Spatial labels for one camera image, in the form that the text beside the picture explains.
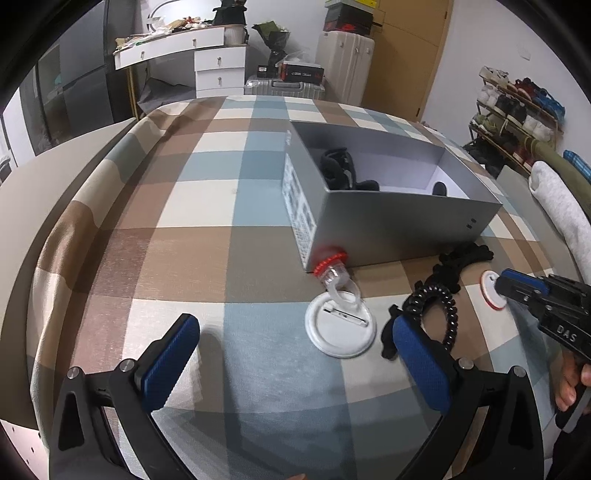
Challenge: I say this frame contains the small red white badge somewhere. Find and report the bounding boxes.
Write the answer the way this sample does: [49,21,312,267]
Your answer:
[480,271,509,311]

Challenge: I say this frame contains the green rolled blanket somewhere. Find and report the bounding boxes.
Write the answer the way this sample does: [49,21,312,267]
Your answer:
[528,140,591,186]

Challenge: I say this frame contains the white rolled blanket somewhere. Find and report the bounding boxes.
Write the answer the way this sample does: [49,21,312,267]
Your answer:
[528,160,591,274]

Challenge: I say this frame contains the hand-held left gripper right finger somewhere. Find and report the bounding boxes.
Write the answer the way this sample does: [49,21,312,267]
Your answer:
[392,316,546,480]

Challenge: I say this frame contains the black braided hair tie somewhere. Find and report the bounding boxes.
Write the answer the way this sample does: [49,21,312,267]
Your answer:
[427,244,495,294]

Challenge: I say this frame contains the wooden door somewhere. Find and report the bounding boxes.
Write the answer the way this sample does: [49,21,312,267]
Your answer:
[364,0,456,119]

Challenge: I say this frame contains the black spiral hair tie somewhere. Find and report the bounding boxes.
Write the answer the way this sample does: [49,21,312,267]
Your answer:
[403,286,458,350]

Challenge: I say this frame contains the metal shoe rack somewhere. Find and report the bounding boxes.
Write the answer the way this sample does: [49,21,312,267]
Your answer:
[467,67,565,177]

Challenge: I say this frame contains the rows of shoes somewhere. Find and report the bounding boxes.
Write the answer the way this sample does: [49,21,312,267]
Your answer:
[475,66,566,162]

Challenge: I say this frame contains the oval mirror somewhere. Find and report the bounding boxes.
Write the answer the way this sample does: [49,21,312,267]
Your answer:
[145,0,180,23]

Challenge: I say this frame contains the blue plaid cloth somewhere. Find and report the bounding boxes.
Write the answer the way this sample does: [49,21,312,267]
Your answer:
[563,150,591,180]

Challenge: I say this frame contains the black red flat box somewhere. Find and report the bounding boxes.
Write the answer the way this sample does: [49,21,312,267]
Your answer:
[279,62,325,83]

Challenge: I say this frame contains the silver cardboard box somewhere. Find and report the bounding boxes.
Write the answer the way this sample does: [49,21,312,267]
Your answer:
[281,121,503,274]

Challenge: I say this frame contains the black bag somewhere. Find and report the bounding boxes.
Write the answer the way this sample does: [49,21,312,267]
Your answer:
[211,0,246,27]

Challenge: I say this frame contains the grey cloth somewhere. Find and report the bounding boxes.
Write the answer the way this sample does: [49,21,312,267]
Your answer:
[139,76,198,114]

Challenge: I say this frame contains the silver suitcase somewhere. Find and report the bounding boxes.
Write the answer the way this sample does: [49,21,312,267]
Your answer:
[244,78,327,100]

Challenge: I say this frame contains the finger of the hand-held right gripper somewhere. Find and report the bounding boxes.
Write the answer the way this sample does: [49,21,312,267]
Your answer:
[495,277,548,319]
[501,268,551,297]

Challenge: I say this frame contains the person's right hand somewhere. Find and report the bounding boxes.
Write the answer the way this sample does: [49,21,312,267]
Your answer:
[554,359,591,412]

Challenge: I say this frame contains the pile of dressing table clutter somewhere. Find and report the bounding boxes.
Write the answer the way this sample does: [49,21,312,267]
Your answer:
[115,14,219,49]

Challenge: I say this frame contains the black refrigerator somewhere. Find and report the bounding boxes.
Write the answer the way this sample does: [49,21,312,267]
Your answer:
[55,0,117,139]

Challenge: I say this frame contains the cream suitcase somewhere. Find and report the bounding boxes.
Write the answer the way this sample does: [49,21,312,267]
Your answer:
[317,30,376,105]

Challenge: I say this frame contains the white dressing table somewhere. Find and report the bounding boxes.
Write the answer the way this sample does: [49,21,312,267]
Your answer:
[113,25,248,121]

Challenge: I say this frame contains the beige mattress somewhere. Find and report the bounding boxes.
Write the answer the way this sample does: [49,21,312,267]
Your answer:
[0,117,140,444]

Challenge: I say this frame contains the glass door cabinet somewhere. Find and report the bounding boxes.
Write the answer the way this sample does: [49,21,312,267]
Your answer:
[17,44,65,158]

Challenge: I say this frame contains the black shoebox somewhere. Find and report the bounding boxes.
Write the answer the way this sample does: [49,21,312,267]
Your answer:
[324,4,374,33]

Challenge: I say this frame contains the small black hair clip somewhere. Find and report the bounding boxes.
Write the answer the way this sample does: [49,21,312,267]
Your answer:
[380,305,403,361]

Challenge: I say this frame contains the large white pin badge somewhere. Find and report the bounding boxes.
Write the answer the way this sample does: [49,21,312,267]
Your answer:
[304,291,378,359]

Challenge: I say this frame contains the large black hair claw clip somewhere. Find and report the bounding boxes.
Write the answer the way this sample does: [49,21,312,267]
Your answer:
[320,148,357,191]

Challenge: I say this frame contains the checked bed sheet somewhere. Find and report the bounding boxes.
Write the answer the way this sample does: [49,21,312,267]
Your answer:
[30,95,555,480]

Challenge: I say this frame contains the black wrapped bouquet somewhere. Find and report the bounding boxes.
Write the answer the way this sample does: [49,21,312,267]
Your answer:
[251,21,292,68]

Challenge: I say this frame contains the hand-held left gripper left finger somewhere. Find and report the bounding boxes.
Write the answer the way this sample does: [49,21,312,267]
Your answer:
[48,314,201,480]

